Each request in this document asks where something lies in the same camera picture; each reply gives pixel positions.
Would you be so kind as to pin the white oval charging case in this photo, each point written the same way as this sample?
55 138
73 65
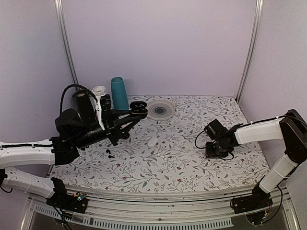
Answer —
152 142

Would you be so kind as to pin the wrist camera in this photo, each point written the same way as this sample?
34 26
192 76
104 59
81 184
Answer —
102 106
215 129

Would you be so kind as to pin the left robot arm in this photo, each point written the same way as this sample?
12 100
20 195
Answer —
77 131

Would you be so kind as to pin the white ribbed vase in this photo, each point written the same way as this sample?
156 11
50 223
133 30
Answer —
99 91

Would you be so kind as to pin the aluminium corner post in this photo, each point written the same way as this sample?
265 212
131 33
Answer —
65 40
251 49

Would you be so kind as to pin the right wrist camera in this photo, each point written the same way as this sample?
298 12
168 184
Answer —
215 129

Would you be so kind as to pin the black earbud charging case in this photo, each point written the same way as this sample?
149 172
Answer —
138 108

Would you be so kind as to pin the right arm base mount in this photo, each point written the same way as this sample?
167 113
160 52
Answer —
258 199

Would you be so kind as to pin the right aluminium corner post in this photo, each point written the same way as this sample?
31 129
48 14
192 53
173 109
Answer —
251 49

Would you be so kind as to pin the black cylindrical vase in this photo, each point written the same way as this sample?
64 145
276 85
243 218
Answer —
85 107

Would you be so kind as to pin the teal cylindrical vase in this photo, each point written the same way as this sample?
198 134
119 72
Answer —
119 95

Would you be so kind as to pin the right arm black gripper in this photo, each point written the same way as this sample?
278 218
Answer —
209 153

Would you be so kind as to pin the aluminium front rail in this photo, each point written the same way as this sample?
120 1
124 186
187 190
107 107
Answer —
208 210

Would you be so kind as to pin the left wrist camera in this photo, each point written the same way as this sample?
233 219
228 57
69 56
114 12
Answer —
102 106

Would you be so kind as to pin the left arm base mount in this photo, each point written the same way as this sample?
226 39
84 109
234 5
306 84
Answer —
62 200

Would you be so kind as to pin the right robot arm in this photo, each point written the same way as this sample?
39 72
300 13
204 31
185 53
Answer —
192 152

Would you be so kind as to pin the grey spiral ceramic plate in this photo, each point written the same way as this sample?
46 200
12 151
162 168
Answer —
160 110

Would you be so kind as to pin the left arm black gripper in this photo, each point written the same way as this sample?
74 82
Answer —
115 130

